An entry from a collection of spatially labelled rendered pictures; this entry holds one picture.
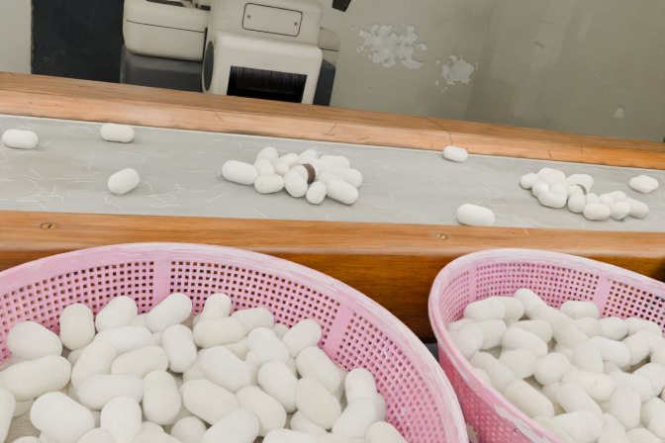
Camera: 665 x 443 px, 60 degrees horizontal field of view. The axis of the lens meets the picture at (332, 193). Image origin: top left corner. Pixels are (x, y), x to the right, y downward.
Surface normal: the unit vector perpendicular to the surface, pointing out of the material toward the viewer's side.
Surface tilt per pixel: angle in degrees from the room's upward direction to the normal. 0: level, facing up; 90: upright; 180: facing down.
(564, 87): 90
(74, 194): 0
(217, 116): 45
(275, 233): 0
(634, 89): 90
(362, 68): 90
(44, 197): 0
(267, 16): 98
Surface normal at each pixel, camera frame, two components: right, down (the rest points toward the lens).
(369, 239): 0.18, -0.92
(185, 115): 0.35, -0.37
